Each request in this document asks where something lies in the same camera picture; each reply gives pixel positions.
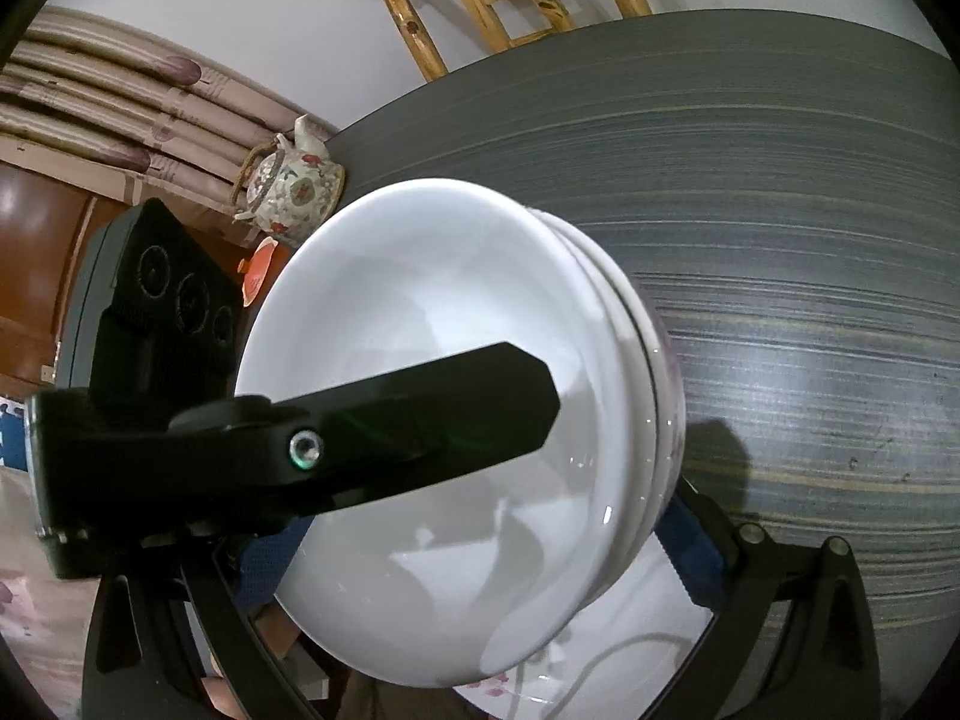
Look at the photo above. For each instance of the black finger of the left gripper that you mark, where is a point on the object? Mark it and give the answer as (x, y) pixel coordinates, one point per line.
(413, 428)

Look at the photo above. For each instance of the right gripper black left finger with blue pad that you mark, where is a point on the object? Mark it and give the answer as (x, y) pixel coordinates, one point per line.
(141, 660)

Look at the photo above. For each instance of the plain white bowl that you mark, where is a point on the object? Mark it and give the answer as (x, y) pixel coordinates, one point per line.
(509, 474)

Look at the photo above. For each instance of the white bowl with grey pattern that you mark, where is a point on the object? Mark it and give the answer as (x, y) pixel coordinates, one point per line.
(657, 402)

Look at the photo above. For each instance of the black induction cooktop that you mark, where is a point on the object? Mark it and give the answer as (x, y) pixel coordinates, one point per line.
(151, 314)

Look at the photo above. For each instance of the white plate with pink flowers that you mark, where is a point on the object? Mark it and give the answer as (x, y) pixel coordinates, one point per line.
(613, 659)

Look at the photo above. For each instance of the floral ceramic teapot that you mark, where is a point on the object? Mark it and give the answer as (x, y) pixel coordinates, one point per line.
(289, 187)

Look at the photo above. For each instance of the beige pleated curtain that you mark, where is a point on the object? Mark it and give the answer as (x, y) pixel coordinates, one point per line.
(103, 106)

